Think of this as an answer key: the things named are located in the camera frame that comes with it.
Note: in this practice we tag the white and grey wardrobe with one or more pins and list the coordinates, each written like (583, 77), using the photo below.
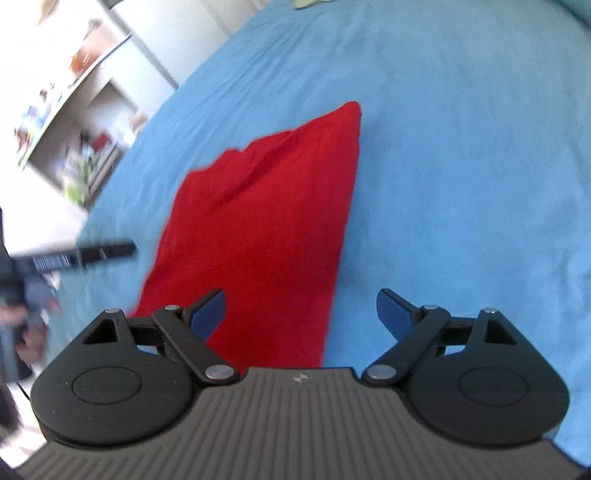
(184, 27)

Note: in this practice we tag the white shelf unit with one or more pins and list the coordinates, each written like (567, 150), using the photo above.
(69, 92)

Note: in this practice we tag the bed with blue sheet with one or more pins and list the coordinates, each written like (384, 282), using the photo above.
(461, 161)

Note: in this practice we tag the red sweater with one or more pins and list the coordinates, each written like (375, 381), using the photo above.
(263, 221)

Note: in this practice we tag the red box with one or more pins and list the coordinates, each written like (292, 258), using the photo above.
(100, 140)

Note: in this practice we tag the person's left hand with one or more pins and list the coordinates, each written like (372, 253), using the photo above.
(34, 332)

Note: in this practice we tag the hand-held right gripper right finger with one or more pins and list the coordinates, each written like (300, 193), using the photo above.
(392, 314)

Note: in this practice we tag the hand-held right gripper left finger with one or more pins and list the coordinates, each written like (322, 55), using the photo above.
(208, 314)

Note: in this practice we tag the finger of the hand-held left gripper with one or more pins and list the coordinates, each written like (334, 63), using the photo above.
(108, 253)

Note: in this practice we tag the green plastic bag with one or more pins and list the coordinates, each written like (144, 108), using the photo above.
(84, 180)

